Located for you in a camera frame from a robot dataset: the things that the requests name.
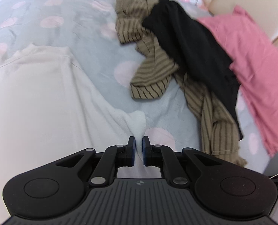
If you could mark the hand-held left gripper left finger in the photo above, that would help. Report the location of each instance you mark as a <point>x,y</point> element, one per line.
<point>132,150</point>

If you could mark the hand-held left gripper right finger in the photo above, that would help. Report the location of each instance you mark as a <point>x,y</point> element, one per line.
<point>144,150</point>

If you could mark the white shirt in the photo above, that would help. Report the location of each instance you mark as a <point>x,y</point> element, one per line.
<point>47,103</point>

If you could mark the brown striped garment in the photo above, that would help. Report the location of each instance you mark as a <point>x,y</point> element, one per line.
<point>150,75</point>

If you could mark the black garment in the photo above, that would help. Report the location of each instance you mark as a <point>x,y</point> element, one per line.
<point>195,51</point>

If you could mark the grey pink-dotted bed sheet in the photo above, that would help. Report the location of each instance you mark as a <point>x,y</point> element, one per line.
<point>82,28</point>

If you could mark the pink garment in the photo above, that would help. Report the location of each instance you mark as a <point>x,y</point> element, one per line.
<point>253,63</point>

